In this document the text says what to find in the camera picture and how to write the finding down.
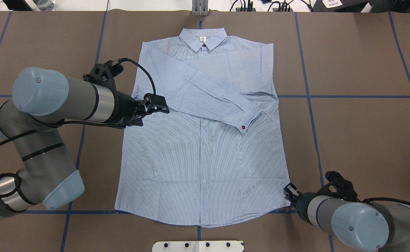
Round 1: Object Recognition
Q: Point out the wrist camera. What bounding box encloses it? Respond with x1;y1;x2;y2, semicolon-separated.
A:
83;60;124;92
325;171;361;202

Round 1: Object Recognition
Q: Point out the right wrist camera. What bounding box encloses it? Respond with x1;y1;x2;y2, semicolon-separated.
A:
325;171;361;202

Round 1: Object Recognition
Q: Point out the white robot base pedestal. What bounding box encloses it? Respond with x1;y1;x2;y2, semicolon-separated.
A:
152;240;245;252

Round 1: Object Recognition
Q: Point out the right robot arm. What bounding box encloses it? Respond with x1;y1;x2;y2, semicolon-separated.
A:
283;183;410;252

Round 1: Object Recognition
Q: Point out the aluminium frame post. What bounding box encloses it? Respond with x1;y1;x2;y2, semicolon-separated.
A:
192;0;209;16

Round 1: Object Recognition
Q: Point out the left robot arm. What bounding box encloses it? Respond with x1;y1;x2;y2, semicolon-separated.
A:
0;64;169;220

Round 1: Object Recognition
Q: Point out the blue striped button shirt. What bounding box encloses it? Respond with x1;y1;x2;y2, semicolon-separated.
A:
114;28;290;228

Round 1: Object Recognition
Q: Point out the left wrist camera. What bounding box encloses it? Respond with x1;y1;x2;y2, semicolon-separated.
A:
83;60;124;92

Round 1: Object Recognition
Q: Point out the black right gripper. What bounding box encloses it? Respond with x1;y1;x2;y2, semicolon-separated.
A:
284;182;314;213

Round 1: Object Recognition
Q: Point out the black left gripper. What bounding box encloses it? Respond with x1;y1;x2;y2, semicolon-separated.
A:
113;92;170;127

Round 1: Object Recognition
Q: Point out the clear water bottle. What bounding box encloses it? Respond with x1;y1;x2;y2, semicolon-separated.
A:
33;0;55;12

